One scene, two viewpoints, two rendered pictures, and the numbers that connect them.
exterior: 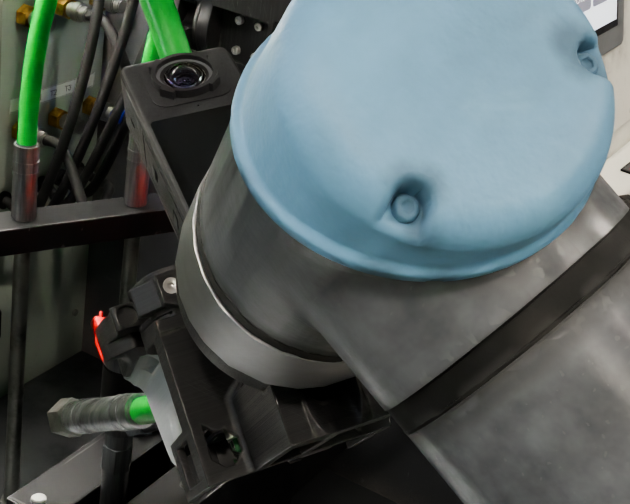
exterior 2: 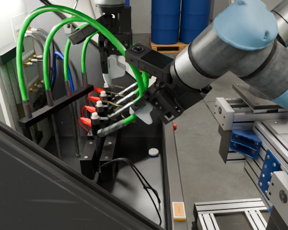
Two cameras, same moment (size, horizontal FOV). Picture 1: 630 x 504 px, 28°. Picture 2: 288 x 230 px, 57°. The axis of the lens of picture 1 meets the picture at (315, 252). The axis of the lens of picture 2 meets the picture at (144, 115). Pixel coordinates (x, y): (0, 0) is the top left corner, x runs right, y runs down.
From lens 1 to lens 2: 0.28 m
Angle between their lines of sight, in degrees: 23
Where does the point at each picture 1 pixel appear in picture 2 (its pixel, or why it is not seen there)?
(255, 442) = (185, 104)
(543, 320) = (274, 50)
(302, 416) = (202, 93)
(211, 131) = (151, 56)
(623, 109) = not seen: hidden behind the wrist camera
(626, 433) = (287, 62)
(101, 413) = (115, 126)
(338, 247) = (251, 47)
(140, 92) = (132, 54)
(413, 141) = (263, 26)
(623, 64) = not seen: hidden behind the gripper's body
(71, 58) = (34, 71)
